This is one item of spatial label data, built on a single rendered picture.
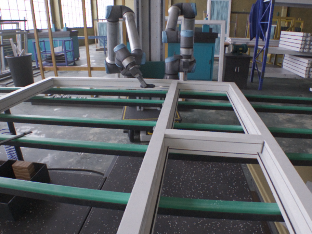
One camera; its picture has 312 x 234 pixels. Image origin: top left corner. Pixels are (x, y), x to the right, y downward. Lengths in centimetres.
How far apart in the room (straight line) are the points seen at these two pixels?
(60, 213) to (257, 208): 78
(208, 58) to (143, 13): 290
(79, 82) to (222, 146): 131
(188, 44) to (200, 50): 363
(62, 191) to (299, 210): 65
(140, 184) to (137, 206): 8
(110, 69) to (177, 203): 193
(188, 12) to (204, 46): 304
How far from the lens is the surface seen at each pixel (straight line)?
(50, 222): 105
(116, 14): 211
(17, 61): 565
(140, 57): 172
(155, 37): 262
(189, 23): 224
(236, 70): 513
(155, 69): 258
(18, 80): 576
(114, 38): 222
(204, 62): 524
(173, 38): 170
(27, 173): 120
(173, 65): 243
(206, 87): 165
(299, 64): 564
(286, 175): 72
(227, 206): 67
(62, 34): 977
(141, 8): 258
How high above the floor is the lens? 132
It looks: 23 degrees down
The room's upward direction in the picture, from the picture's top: straight up
